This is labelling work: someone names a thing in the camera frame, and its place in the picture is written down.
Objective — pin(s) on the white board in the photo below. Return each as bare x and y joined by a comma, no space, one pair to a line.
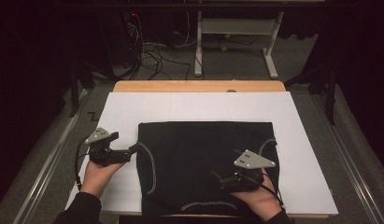
180,107

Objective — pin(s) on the person's right hand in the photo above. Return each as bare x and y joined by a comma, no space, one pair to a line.
261,199

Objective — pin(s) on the black metal stand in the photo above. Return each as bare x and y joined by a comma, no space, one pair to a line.
75,90
330,93

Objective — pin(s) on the black knit sweater vest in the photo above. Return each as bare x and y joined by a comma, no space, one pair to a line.
196,165

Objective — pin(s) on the white metal desk frame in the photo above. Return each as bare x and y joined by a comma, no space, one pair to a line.
236,26

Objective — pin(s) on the dark equipment box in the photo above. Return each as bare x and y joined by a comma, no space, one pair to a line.
121,40

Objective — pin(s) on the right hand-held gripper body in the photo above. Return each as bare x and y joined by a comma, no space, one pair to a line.
252,161

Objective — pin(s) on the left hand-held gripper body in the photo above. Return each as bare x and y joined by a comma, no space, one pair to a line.
101,152

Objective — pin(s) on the person's left hand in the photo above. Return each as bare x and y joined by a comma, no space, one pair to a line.
96,179

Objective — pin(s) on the wooden table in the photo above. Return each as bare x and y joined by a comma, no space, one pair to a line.
196,86

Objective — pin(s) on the metal floor rail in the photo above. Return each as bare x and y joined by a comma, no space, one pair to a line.
52,161
351,161

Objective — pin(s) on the yellow tennis ball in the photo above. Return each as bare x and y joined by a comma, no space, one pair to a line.
224,48

